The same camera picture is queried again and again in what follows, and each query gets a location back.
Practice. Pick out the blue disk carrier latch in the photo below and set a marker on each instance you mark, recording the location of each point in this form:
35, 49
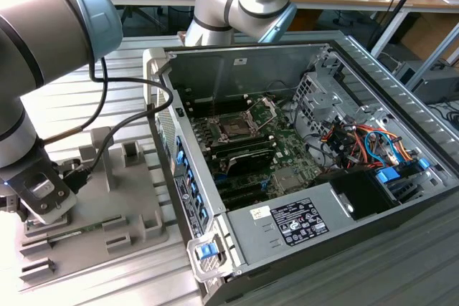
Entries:
387, 176

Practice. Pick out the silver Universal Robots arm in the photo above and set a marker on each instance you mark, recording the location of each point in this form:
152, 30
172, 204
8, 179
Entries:
43, 26

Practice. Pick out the grey computer on floor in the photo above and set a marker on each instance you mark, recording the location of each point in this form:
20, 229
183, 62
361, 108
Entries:
437, 85

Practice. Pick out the brown cardboard box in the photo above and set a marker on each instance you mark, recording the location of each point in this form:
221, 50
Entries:
423, 33

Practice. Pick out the perforated metal drive cage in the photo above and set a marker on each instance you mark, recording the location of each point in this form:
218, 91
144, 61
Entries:
315, 105

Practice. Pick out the installed black RAM stick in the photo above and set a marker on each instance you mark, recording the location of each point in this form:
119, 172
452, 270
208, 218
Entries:
238, 141

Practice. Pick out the open grey PC case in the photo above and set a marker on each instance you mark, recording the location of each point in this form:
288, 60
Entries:
251, 73

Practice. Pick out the green motherboard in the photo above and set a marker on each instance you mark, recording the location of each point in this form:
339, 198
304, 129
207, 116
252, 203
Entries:
294, 148

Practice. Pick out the black plastic air duct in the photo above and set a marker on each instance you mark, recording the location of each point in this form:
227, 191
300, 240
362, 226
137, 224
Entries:
358, 191

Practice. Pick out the CPU socket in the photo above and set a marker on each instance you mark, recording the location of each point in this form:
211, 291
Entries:
233, 127

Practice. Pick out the grey plastic parts rack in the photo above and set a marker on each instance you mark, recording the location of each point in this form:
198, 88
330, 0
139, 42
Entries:
89, 209

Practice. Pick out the grey power supply unit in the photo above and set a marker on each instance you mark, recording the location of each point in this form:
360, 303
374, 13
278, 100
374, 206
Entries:
251, 241

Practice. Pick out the thin metal locking lever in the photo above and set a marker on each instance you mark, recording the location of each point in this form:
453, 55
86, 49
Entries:
214, 107

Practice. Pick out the blue case latch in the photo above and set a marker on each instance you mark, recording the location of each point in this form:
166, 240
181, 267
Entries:
207, 251

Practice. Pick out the green RAM stick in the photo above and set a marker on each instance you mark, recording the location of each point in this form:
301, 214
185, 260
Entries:
82, 230

